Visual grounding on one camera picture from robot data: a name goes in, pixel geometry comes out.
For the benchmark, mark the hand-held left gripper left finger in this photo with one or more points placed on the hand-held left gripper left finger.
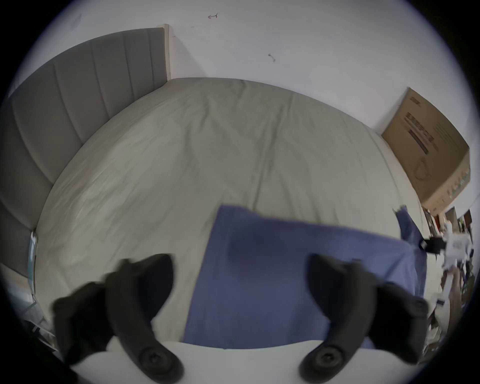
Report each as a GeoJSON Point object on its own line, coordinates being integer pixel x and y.
{"type": "Point", "coordinates": [127, 318]}

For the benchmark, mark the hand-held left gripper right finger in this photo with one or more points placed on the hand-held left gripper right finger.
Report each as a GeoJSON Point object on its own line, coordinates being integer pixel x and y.
{"type": "Point", "coordinates": [348, 311]}

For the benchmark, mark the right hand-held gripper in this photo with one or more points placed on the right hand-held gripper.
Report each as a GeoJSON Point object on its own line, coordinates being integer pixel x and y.
{"type": "Point", "coordinates": [457, 245]}

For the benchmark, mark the blue garment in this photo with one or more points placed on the blue garment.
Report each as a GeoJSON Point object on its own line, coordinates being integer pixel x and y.
{"type": "Point", "coordinates": [270, 277]}

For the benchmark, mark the person's right hand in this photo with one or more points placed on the person's right hand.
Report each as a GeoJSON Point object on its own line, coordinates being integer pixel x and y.
{"type": "Point", "coordinates": [454, 287]}

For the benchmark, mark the brown cardboard carton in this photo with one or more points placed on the brown cardboard carton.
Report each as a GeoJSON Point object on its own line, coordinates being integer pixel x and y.
{"type": "Point", "coordinates": [431, 150]}

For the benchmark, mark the bed with beige sheet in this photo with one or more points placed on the bed with beige sheet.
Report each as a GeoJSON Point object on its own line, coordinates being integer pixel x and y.
{"type": "Point", "coordinates": [210, 150]}

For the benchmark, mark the grey padded headboard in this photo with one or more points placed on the grey padded headboard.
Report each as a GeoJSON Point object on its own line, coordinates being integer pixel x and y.
{"type": "Point", "coordinates": [56, 108]}

